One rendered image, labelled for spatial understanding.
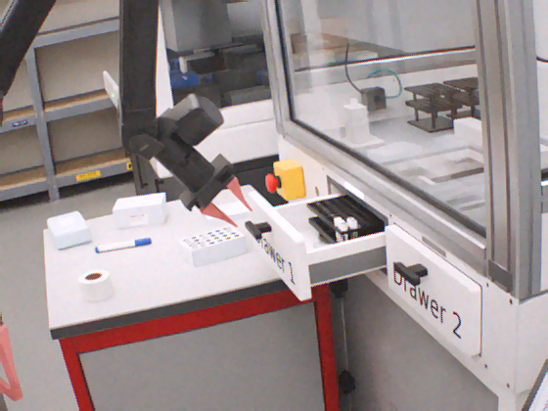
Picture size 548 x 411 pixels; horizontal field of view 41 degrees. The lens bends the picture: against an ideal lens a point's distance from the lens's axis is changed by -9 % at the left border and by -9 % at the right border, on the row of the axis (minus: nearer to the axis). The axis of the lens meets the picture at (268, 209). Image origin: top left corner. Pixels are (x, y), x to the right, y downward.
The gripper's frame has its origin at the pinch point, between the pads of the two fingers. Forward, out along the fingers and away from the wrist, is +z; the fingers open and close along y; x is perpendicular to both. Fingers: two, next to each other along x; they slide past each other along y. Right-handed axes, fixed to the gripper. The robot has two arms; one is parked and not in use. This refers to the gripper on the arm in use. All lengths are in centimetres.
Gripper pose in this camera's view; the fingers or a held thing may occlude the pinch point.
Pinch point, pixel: (240, 214)
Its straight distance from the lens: 133.7
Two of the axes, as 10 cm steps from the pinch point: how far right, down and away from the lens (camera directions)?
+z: 6.7, 6.3, 3.9
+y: 6.9, -7.2, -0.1
